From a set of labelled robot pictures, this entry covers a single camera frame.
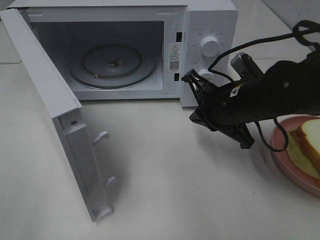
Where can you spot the glass microwave turntable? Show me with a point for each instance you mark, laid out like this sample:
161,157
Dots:
111,66

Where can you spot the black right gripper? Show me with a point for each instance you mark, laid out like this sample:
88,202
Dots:
214,108

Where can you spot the upper white microwave knob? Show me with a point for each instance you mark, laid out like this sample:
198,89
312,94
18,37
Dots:
210,46

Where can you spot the white microwave knob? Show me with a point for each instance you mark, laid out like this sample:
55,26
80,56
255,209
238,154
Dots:
206,74
210,46

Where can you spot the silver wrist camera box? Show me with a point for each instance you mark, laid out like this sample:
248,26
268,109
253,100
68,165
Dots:
245,67

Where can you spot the white adjacent table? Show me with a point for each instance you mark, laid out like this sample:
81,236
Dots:
259,19

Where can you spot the white microwave oven body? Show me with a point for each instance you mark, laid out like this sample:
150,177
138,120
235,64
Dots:
171,30

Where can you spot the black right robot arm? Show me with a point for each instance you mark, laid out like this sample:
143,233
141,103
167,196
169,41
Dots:
286,88

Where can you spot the lower white microwave knob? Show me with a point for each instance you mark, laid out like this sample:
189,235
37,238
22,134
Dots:
206,74

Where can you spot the white microwave door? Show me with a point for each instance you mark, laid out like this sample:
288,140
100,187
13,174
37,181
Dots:
65,112

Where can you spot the white bread sandwich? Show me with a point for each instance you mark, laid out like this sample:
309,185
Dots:
304,149

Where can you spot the pink round plate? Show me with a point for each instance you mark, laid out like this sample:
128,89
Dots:
283,161

